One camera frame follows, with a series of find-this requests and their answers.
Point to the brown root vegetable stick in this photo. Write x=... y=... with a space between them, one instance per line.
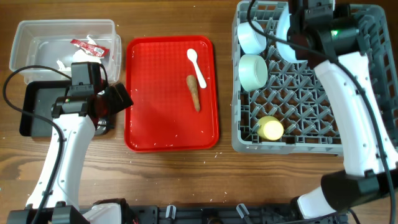
x=192 y=86

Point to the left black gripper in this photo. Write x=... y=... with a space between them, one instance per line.
x=117 y=104

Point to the red plastic tray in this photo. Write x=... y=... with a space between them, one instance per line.
x=163 y=116

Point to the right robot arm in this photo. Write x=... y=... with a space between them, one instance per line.
x=328 y=37

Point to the white plastic spoon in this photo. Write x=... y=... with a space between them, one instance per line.
x=193 y=57

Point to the red sauce packet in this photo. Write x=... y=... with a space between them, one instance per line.
x=91 y=49

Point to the light blue bowl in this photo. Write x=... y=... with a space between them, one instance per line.
x=250 y=41

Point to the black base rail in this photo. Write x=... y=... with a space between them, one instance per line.
x=217 y=214

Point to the yellow plastic cup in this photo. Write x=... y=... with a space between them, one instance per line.
x=270 y=128

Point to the clear plastic storage box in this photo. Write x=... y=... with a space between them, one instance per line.
x=43 y=42

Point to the grey dishwasher rack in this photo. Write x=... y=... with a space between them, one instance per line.
x=297 y=99

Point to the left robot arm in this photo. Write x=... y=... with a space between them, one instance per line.
x=55 y=197

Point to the light blue plate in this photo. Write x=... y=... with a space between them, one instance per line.
x=283 y=25

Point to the black waste tray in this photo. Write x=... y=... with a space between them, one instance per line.
x=46 y=101

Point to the pale green rice bowl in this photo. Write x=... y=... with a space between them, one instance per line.
x=253 y=72

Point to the white tissue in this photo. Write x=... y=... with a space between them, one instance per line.
x=79 y=56

